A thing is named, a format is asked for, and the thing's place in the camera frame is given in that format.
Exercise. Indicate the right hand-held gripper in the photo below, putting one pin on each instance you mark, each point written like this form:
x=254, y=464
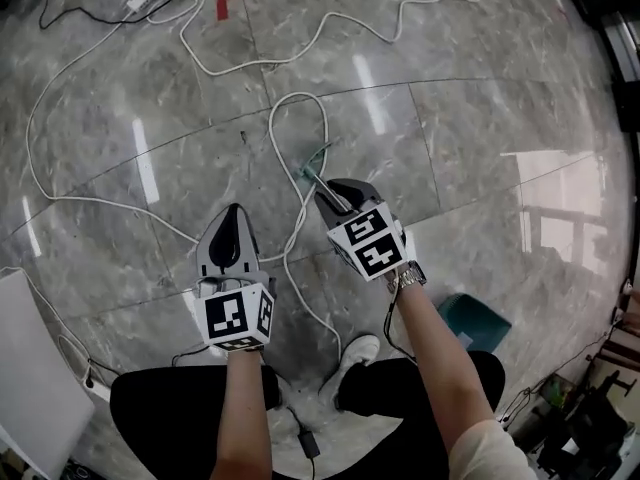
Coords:
x=372, y=248

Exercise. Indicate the person's left leg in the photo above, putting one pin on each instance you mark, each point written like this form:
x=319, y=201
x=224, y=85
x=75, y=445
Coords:
x=170, y=418

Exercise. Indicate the person's right leg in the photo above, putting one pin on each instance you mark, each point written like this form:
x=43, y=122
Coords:
x=385, y=403

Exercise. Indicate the white box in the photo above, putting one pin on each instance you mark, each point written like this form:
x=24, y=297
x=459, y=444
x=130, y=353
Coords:
x=35, y=378

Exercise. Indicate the person's leg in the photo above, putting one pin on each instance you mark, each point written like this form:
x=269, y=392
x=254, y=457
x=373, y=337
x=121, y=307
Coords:
x=170, y=418
x=385, y=403

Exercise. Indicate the red tape corner mark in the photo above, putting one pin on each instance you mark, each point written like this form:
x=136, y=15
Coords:
x=225, y=3

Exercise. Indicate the black metal frame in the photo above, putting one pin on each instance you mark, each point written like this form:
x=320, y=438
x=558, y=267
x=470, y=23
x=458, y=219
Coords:
x=615, y=33

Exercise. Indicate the silver wristwatch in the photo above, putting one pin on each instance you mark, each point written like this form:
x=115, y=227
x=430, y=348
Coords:
x=410, y=274

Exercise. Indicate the black power adapter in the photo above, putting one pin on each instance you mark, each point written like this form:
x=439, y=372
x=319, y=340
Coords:
x=309, y=443

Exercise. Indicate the person's left white shoe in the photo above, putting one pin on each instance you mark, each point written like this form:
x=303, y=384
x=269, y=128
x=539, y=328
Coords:
x=284, y=388

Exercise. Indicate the person's cream shirt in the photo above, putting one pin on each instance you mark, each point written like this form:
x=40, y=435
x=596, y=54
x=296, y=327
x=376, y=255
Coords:
x=490, y=453

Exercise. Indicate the person's right white shoe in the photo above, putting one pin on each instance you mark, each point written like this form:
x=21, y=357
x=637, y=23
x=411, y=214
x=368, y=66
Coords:
x=352, y=355

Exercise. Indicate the person's white shoe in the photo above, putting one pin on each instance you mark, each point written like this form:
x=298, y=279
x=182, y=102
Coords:
x=352, y=355
x=284, y=388

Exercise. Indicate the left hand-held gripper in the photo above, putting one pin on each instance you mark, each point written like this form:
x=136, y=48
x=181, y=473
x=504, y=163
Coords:
x=230, y=313

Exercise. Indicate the person's right forearm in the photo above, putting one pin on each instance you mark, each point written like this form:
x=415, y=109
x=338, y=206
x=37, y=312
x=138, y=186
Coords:
x=440, y=358

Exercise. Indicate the person's left forearm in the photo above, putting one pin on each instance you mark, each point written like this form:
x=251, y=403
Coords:
x=245, y=418

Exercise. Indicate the teal dustpan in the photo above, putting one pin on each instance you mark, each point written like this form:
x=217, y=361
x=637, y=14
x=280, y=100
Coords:
x=475, y=318

